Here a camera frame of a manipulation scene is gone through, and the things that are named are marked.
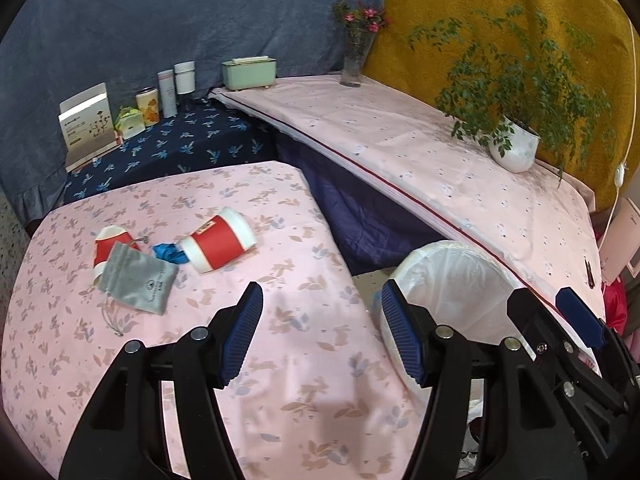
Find red paper cup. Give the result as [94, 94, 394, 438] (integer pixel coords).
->
[178, 207, 257, 274]
[92, 224, 142, 286]

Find blue wrapper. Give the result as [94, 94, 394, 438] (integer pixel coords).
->
[152, 243, 190, 264]

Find grey drawstring pouch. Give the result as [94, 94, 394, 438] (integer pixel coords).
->
[98, 242, 178, 315]

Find white lined trash bin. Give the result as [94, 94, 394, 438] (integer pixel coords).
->
[372, 238, 532, 411]

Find pink white appliance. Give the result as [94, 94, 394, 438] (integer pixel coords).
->
[599, 197, 640, 285]

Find pink bird print tablecloth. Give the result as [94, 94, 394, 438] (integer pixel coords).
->
[208, 74, 609, 376]

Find pink rabbit print tablecloth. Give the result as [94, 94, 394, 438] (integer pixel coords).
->
[1, 162, 420, 479]

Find white ribbed plant pot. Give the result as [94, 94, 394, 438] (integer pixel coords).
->
[489, 117, 540, 174]

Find navy floral tablecloth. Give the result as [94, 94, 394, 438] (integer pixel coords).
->
[63, 100, 278, 204]

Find small green white box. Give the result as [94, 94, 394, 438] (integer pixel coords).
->
[115, 106, 146, 140]

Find green potted plant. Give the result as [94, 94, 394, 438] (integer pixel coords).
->
[408, 3, 615, 171]

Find white open gift box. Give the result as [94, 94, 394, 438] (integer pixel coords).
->
[58, 82, 122, 172]

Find orange print can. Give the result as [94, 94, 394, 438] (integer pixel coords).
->
[136, 87, 160, 127]

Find tall white bottle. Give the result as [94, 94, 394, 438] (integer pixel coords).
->
[157, 70, 178, 118]

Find mint green tissue box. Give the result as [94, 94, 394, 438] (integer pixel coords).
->
[221, 55, 277, 91]

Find white jar container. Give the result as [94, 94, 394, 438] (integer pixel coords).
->
[174, 61, 195, 96]

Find glass vase pink flowers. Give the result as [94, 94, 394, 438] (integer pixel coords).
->
[332, 0, 388, 88]

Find yellow backdrop cloth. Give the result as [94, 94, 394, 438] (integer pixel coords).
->
[361, 0, 640, 214]

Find blue backdrop cloth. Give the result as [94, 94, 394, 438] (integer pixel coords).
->
[1, 0, 383, 223]

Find white cable with switch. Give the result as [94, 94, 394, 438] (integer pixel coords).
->
[596, 24, 640, 252]

